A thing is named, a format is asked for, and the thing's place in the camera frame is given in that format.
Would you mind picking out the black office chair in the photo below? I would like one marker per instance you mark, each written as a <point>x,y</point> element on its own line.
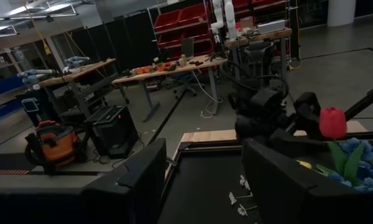
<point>258,56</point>

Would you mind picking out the orange plastic parts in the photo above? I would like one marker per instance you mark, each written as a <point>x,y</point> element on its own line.
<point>143,70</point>
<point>166,67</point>

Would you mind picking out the blue artificial flower bunch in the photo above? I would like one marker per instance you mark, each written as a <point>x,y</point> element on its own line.
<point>351,146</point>

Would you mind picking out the white rectangular box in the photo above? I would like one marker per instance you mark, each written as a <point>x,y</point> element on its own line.
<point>271,26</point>

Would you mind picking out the wooden side table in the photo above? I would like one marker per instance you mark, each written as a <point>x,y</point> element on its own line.
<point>90,69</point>

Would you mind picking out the blue-grey robot arm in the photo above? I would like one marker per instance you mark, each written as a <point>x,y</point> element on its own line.
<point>37,73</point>
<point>77,60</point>

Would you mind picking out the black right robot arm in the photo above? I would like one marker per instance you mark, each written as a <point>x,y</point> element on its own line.
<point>264,102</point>

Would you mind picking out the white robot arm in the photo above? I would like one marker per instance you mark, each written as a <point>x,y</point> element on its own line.
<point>230,18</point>

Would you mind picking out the orange black striped strip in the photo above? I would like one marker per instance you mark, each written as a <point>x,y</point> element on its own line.
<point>6,172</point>

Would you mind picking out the brown cardboard box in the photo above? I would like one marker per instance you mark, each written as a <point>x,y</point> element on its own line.
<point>247,23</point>

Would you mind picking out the white round pillar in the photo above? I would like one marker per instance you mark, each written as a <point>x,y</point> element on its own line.
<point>341,12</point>

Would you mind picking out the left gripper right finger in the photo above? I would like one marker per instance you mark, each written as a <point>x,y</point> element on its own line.
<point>276,193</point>

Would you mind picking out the dark laptop screen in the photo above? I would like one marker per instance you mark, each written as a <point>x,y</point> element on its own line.
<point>187,48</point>

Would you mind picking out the white artificial flower bunch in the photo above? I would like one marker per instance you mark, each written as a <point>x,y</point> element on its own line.
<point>242,210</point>

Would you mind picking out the yellow artificial tulip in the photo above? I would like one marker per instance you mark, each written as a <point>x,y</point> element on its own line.
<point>304,164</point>

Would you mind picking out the grey office chair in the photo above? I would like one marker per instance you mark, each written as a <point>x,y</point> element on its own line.
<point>185,84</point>

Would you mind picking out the red artificial tulip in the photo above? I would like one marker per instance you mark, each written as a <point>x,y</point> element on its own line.
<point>332,123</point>

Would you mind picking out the black box with screen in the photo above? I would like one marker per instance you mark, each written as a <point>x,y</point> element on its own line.
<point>34,115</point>

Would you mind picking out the black diagonal frame brace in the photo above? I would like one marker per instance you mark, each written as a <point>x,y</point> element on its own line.
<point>366,99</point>

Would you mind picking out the small black floor box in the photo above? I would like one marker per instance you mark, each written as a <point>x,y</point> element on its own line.
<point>74,116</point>

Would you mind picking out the wooden table board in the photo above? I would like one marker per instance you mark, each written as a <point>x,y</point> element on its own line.
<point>205,136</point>

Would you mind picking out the long wooden workbench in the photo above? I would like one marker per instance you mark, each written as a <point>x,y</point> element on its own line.
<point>189,68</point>

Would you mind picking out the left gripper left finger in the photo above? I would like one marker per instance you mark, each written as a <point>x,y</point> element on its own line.
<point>136,193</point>

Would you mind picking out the orange shop vacuum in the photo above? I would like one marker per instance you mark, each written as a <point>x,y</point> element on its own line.
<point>56,146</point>

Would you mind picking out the black computer tower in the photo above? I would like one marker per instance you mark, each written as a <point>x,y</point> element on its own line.
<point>115,133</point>

